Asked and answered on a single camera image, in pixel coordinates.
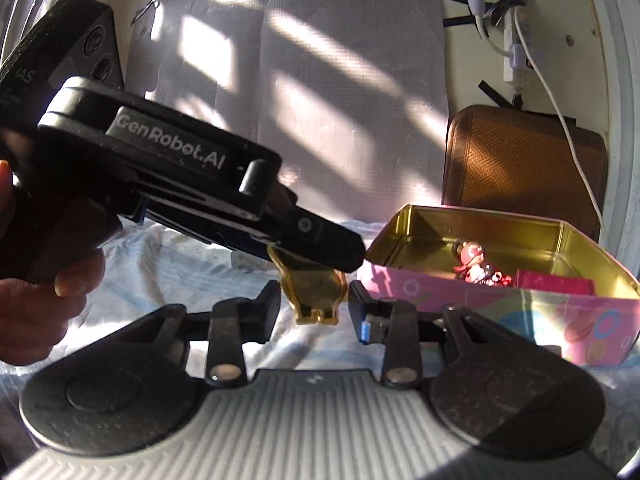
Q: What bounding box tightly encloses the pink macaron tin box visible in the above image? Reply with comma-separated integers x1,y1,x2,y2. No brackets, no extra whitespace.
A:
357,205,639,366

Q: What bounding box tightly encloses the pink red wallet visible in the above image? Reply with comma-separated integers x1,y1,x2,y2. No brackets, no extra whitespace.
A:
513,270,596,296

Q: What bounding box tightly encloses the grey woven headboard mat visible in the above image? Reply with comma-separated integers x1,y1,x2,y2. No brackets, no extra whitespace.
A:
126,0,449,222

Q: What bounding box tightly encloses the white power cable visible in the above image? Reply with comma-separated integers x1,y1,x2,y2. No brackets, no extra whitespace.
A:
512,6,609,241

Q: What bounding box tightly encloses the red figure keychain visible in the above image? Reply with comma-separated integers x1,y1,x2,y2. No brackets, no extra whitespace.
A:
451,240,513,287

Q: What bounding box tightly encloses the person left hand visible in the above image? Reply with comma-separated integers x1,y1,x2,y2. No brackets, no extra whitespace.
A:
0,159,108,366

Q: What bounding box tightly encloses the gold metal trinket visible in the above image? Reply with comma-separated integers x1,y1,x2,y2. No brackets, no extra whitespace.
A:
268,245,348,326

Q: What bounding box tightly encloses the white power strip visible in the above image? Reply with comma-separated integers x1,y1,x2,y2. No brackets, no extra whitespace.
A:
502,6,534,91

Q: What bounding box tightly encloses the brown woven cushion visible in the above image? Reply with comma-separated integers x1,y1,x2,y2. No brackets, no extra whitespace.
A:
442,105,608,240

